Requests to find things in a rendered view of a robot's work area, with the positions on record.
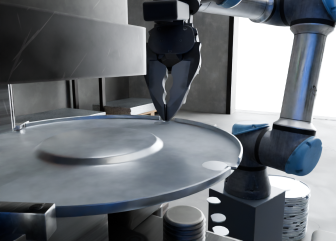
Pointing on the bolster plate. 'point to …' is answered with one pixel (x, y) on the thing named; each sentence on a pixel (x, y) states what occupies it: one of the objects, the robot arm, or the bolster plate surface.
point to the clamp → (184, 224)
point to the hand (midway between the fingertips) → (165, 110)
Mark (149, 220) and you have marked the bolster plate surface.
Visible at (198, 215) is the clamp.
